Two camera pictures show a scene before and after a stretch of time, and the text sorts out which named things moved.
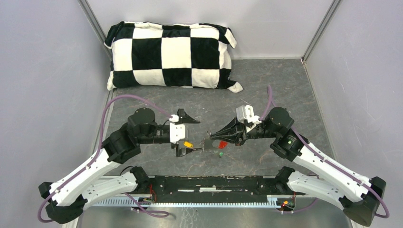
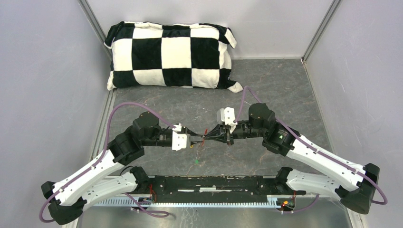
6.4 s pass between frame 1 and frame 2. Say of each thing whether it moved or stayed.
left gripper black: moved
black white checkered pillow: stayed
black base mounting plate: stayed
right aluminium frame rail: stayed
